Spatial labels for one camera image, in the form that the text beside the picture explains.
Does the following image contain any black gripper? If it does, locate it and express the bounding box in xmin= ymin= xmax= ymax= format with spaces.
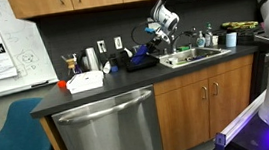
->
xmin=142 ymin=34 xmax=167 ymax=55

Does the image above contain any white cup in sink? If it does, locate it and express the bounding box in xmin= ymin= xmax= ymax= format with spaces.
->
xmin=168 ymin=55 xmax=180 ymax=65

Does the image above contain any chrome sink faucet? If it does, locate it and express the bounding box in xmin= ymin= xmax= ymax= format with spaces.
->
xmin=169 ymin=27 xmax=200 ymax=54

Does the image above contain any green sponge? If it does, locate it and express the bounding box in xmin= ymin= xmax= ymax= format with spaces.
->
xmin=177 ymin=44 xmax=190 ymax=52

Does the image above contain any small blue container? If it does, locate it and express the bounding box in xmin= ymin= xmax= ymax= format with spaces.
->
xmin=109 ymin=64 xmax=120 ymax=73

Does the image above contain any stainless steel sink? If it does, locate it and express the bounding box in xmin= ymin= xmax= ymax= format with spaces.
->
xmin=157 ymin=43 xmax=234 ymax=70

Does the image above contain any clear soap pump dispenser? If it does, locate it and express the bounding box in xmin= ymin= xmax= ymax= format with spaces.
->
xmin=194 ymin=29 xmax=207 ymax=48

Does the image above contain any steel carafe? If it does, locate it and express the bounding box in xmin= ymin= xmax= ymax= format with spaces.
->
xmin=84 ymin=46 xmax=101 ymax=73

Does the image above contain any dish soap bottle green cap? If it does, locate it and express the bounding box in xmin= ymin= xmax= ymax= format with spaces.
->
xmin=202 ymin=22 xmax=215 ymax=47

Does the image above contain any small white mug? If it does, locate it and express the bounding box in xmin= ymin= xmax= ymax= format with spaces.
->
xmin=211 ymin=34 xmax=221 ymax=47

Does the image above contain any white flat box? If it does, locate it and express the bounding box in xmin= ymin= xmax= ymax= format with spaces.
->
xmin=64 ymin=68 xmax=106 ymax=95

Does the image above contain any wide wooden lower cabinet door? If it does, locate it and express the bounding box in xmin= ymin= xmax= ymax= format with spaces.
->
xmin=154 ymin=78 xmax=216 ymax=150

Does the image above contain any glass pour-over coffee maker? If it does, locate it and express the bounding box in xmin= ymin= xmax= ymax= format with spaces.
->
xmin=60 ymin=52 xmax=82 ymax=76

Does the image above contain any light blue tumbler black lid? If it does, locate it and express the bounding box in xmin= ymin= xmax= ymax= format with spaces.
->
xmin=224 ymin=31 xmax=239 ymax=48

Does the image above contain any yellow green cloth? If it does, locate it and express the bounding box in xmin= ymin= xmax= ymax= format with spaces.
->
xmin=222 ymin=19 xmax=260 ymax=32

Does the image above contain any stainless steel dishwasher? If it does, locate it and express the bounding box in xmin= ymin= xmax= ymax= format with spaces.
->
xmin=49 ymin=84 xmax=164 ymax=150

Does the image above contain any small red object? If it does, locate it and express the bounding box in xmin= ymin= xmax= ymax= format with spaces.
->
xmin=57 ymin=79 xmax=67 ymax=88

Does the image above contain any narrow wooden lower cabinet door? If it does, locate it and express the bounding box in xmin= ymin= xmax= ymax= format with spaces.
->
xmin=202 ymin=63 xmax=260 ymax=139

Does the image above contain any white whiteboard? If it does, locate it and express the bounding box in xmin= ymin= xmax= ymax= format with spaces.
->
xmin=0 ymin=0 xmax=60 ymax=98

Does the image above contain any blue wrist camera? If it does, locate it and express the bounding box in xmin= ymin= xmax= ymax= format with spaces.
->
xmin=144 ymin=26 xmax=156 ymax=36

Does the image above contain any black wire dish basket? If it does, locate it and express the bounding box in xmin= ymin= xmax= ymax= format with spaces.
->
xmin=120 ymin=43 xmax=161 ymax=73

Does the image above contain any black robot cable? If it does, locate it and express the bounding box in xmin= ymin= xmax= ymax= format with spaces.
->
xmin=129 ymin=19 xmax=159 ymax=48

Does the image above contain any white wall outlet plate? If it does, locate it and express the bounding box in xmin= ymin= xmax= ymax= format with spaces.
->
xmin=113 ymin=35 xmax=124 ymax=51
xmin=96 ymin=39 xmax=108 ymax=55

